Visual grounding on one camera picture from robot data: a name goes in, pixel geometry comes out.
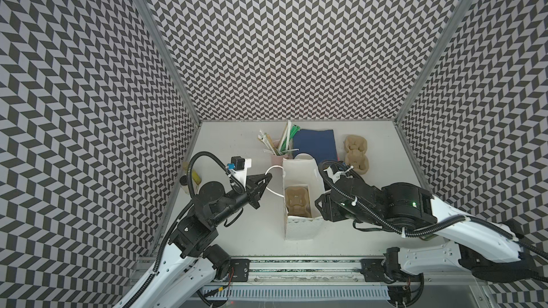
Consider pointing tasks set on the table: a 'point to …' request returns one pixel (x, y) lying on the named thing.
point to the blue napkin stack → (320, 144)
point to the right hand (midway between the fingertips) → (326, 208)
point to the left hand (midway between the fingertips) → (271, 179)
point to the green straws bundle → (284, 145)
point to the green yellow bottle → (197, 179)
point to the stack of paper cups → (303, 156)
